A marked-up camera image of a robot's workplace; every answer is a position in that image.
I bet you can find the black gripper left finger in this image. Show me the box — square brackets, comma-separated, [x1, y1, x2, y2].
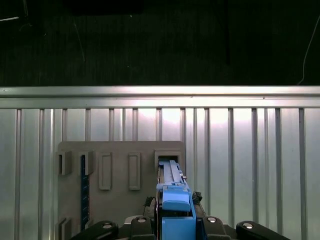
[70, 195, 158, 240]

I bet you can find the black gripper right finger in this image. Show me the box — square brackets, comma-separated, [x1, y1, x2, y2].
[190, 189, 293, 240]

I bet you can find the hard disk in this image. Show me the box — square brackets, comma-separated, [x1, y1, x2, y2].
[156, 159, 199, 240]

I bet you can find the grey parts rack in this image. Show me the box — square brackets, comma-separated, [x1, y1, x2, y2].
[55, 140, 186, 240]

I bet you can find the blue RAM stick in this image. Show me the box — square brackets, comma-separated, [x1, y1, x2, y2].
[79, 154, 91, 227]

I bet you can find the thin white floor cable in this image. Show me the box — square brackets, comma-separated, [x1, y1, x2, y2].
[296, 14, 320, 86]

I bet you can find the thin grey floor cable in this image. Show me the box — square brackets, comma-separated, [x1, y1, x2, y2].
[73, 16, 86, 63]

